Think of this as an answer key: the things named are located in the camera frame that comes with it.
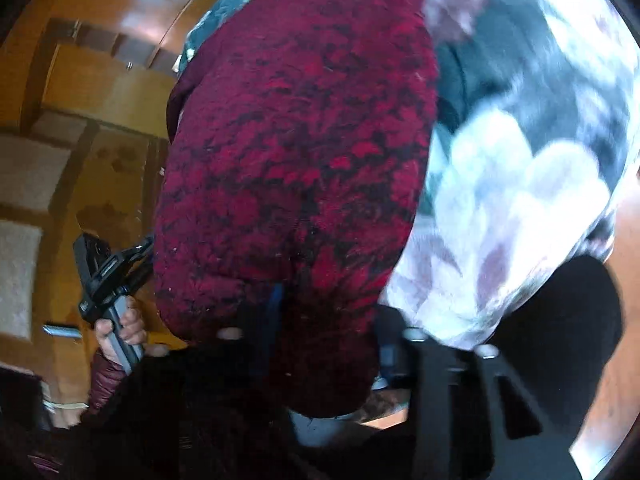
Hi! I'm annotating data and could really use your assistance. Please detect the red black patterned garment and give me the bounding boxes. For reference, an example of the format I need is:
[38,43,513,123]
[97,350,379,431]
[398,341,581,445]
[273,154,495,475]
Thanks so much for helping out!
[154,0,437,417]

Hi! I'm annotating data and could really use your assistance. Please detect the maroon sleeved left forearm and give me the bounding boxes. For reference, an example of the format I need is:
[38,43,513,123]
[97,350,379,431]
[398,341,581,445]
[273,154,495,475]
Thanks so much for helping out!
[80,350,126,420]

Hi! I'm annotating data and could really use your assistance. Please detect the person's left hand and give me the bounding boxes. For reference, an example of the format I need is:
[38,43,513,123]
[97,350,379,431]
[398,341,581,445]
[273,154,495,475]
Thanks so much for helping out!
[94,296,148,366]

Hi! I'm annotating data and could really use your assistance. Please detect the orange wooden wardrobe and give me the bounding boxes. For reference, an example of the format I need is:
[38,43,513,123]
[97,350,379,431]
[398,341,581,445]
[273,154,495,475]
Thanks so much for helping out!
[1,0,216,427]

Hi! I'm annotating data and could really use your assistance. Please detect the dark teal floral bedspread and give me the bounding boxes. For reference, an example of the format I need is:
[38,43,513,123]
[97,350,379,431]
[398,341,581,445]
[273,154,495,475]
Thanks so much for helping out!
[179,0,639,349]

